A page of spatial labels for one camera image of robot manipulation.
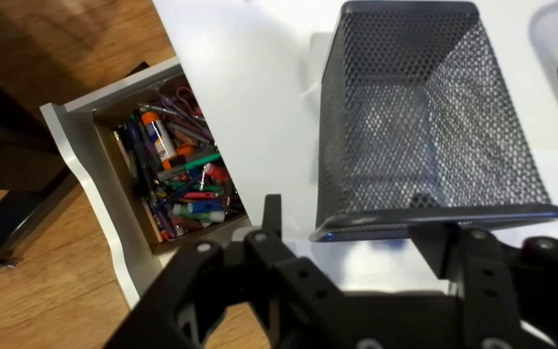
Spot mesh pen holder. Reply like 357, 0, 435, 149
315, 0, 558, 242

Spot pens in drawer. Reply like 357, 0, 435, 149
117, 85, 245, 244

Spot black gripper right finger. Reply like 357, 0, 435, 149
412, 223, 558, 349

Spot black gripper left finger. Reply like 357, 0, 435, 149
105, 194, 346, 349

